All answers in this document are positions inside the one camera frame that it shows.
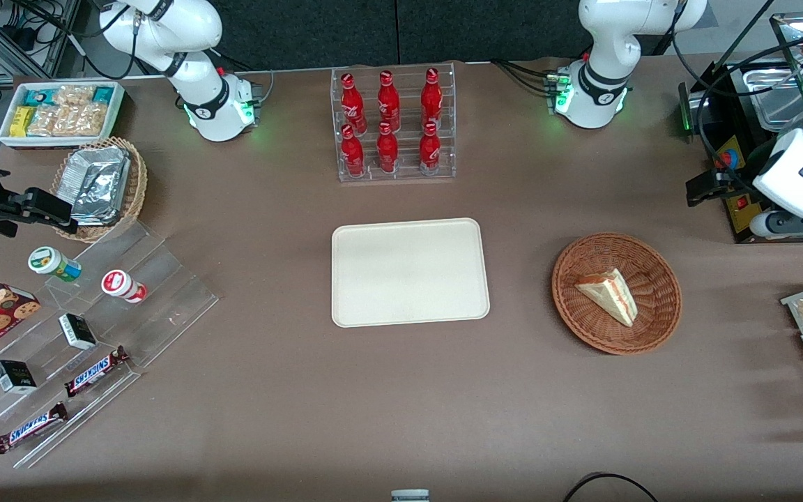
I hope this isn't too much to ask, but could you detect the round brown wicker basket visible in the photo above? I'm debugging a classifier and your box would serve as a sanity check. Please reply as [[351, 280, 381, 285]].
[[551, 232, 682, 356]]

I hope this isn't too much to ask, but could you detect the small black box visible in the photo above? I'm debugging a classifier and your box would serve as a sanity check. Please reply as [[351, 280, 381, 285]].
[[0, 360, 38, 395], [59, 313, 98, 351]]

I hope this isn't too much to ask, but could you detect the black hot food display case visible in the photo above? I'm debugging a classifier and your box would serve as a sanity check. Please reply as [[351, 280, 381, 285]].
[[678, 13, 803, 244]]

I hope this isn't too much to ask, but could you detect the green lid drink cup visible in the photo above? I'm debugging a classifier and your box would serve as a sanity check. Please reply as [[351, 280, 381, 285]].
[[28, 246, 83, 282]]

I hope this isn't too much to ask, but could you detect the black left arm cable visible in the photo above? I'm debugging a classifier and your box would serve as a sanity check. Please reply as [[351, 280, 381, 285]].
[[672, 0, 803, 204]]

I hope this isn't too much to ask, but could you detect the brown Snickers bar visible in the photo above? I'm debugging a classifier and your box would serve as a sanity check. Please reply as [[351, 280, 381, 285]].
[[0, 402, 69, 455], [64, 346, 130, 398]]

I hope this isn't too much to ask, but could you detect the clear acrylic stepped stand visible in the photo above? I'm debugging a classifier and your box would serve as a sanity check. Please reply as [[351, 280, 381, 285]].
[[0, 220, 220, 469]]

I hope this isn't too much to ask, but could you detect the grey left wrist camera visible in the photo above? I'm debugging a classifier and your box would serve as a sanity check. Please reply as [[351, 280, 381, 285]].
[[750, 208, 803, 240]]

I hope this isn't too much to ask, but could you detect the aluminium frame with cables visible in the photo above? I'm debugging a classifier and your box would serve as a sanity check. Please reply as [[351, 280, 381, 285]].
[[0, 0, 106, 79]]

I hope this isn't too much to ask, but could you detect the white rectangular snack bin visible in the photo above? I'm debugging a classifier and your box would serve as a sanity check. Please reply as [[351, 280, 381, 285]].
[[0, 82, 125, 150]]

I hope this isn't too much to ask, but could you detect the clear acrylic bottle rack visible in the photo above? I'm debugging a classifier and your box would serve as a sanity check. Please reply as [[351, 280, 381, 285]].
[[330, 63, 457, 183]]

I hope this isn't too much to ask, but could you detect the red lid drink cup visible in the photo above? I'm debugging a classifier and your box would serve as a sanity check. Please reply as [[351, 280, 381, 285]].
[[101, 269, 148, 304]]

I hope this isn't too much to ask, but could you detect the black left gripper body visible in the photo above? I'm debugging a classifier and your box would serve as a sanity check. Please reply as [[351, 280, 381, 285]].
[[715, 169, 759, 195]]

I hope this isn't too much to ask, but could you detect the tan wicker basket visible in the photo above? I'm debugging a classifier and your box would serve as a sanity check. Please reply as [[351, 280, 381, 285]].
[[51, 137, 148, 243]]

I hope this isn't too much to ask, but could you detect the black partition panel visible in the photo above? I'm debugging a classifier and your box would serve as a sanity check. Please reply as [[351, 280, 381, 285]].
[[208, 0, 398, 72], [397, 0, 592, 65]]

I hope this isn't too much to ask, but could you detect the red cola bottle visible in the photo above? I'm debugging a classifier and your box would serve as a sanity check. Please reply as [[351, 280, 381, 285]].
[[341, 124, 366, 176], [376, 122, 400, 174], [421, 68, 443, 130], [377, 70, 401, 132], [341, 73, 367, 135], [419, 121, 442, 175]]

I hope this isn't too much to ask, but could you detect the silver foil packet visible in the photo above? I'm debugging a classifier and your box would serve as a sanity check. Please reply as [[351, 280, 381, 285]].
[[69, 146, 131, 181], [66, 167, 129, 226]]

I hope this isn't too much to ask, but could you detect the clear bag of crackers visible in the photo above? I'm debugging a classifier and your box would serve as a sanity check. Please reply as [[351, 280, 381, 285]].
[[28, 106, 61, 137], [54, 103, 108, 137], [53, 85, 95, 107]]

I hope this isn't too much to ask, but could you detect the black base cable bundle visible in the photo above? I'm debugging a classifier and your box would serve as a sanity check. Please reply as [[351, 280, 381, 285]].
[[491, 59, 557, 96]]

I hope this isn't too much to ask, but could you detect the steel food pan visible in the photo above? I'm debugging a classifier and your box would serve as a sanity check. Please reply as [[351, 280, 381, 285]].
[[743, 66, 803, 133]]

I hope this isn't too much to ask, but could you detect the triangular sandwich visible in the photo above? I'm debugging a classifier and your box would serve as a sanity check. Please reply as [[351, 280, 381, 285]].
[[575, 268, 638, 328]]

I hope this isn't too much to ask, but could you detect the black floor cable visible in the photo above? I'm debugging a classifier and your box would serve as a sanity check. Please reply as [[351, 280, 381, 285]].
[[562, 472, 660, 502]]

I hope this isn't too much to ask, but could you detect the cream rectangular plastic tray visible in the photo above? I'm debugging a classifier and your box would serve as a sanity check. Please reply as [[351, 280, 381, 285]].
[[331, 218, 491, 328]]

